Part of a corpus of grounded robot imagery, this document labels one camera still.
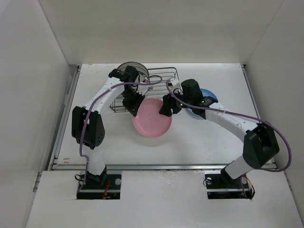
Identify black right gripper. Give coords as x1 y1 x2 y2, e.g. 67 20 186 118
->
159 88 193 117

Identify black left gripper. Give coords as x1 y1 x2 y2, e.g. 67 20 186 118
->
121 87 145 117

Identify pink plastic plate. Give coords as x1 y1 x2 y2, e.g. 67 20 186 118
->
132 98 172 138

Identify blue plastic plate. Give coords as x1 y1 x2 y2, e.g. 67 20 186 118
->
187 88 218 119

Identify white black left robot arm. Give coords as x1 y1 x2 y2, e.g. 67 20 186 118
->
71 65 151 189

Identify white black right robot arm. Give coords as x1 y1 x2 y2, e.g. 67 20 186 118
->
159 79 280 187

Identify grey rimmed plate at back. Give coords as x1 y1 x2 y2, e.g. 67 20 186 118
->
118 61 149 83

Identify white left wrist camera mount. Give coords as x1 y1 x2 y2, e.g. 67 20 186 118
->
136 83 153 95

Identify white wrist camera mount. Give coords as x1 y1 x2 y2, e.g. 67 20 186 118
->
166 78 181 93
136 83 153 95

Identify dark wire dish rack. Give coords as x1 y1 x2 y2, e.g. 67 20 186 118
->
108 67 179 112

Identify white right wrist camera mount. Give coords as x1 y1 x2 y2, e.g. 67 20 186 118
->
166 78 181 93

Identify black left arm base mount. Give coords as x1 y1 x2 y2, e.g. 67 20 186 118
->
75 174 122 200

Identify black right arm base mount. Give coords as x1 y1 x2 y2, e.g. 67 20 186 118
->
203 173 256 200

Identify aluminium front rail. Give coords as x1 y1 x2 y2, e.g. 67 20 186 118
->
48 164 225 171

